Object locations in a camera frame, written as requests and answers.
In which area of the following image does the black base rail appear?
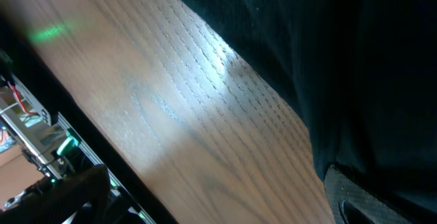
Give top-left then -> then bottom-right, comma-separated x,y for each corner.
1,51 -> 154,223

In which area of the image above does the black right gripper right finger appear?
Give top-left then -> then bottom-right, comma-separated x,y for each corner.
324,165 -> 427,224

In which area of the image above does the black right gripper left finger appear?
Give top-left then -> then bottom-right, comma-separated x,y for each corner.
1,165 -> 110,224

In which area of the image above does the black nike t-shirt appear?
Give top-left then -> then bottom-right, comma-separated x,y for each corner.
180,0 -> 436,223

